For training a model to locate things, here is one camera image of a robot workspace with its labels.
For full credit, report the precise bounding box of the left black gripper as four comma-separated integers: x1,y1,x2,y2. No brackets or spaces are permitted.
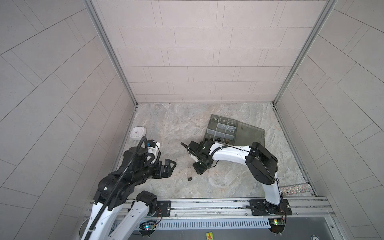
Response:
131,159,178,184

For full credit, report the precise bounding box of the green compartment organizer box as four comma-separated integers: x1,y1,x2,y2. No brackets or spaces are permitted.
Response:
204,115,266,147

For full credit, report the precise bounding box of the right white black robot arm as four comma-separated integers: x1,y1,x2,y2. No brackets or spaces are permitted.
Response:
181,140,293,217

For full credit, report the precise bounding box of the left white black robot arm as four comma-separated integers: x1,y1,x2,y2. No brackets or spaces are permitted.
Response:
81,137,177,240

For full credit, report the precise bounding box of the white round container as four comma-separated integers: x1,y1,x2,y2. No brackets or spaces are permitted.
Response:
130,126,147,141

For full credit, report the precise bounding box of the left controller board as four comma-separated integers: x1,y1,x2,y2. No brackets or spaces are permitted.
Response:
139,221,157,236

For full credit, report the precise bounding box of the controller board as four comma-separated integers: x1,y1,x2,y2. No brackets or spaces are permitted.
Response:
139,221,157,236
268,218,286,234

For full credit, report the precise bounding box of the sprinkle-filled clear bottle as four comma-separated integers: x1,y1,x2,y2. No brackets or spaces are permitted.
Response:
280,183,314,196

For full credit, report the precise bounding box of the right controller board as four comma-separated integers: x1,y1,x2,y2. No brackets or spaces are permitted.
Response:
268,218,286,234

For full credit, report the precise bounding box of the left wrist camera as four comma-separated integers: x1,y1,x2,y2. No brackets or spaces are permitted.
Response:
147,140,160,157

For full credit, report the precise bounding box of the aluminium mounting rail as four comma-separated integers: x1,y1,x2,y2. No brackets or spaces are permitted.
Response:
85,196,335,218

